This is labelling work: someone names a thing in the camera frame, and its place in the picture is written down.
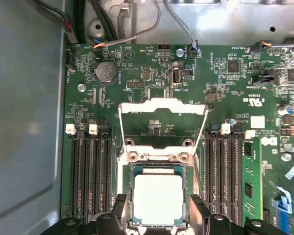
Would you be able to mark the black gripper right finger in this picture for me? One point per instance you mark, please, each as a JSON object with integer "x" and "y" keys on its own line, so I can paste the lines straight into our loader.
{"x": 210, "y": 225}

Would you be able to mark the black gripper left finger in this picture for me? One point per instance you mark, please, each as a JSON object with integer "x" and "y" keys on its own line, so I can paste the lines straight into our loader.
{"x": 107, "y": 225}

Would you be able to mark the thin metal locking lever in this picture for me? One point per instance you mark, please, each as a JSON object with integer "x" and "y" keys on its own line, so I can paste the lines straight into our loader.
{"x": 199, "y": 169}

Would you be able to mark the silver-topped CPU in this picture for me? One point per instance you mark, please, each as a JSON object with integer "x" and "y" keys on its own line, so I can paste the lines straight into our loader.
{"x": 158, "y": 195}

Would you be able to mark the metal socket cover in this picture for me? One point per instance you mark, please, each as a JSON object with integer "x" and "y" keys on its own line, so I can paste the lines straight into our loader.
{"x": 161, "y": 103}

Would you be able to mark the black RAM slot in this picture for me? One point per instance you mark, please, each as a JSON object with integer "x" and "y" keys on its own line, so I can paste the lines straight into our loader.
{"x": 74, "y": 176}
{"x": 236, "y": 176}
{"x": 223, "y": 176}
{"x": 210, "y": 176}
{"x": 92, "y": 176}
{"x": 81, "y": 176}
{"x": 105, "y": 176}

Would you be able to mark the CPU socket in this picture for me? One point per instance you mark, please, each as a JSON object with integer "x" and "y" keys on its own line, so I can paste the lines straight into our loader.
{"x": 120, "y": 171}

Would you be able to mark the blue expansion slot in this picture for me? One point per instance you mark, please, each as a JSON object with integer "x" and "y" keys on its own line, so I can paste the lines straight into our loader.
{"x": 285, "y": 222}

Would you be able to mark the installed RAM stick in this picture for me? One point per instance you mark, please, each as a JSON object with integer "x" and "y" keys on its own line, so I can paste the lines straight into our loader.
{"x": 252, "y": 171}

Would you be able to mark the white square sticker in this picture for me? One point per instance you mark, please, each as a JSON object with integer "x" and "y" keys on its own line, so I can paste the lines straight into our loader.
{"x": 257, "y": 122}

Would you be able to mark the silver motherboard screw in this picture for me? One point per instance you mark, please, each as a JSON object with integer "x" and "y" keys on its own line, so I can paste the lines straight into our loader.
{"x": 81, "y": 87}
{"x": 180, "y": 52}

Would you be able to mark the green motherboard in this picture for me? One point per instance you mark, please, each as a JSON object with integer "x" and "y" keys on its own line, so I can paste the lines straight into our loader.
{"x": 210, "y": 73}

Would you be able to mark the internal USB port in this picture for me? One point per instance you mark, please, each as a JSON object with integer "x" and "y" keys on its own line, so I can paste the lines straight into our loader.
{"x": 175, "y": 77}

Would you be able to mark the grey plastic air shroud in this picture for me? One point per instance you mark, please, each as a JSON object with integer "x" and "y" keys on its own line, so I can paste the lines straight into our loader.
{"x": 22, "y": 98}

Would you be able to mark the round coin battery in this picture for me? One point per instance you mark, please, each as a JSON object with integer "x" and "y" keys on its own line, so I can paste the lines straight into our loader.
{"x": 106, "y": 71}

